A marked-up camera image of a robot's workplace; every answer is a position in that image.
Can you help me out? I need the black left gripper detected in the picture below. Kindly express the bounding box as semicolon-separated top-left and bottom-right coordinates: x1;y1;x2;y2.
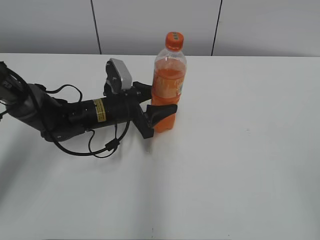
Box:
103;81;178;139

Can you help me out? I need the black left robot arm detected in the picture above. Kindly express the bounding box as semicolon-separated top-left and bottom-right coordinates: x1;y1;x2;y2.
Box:
0;58;178;142

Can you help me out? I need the orange soda bottle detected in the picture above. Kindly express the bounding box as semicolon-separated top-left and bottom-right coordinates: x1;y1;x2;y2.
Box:
150;31;188;134

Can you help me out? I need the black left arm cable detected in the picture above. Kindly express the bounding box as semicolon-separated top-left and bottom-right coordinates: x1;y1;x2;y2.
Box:
0;69;131;158

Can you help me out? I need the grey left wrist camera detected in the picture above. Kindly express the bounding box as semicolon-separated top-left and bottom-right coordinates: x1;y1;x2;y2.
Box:
105;58;133;94

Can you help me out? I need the orange bottle cap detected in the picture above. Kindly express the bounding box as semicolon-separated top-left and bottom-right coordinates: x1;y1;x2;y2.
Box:
165;31;184;52

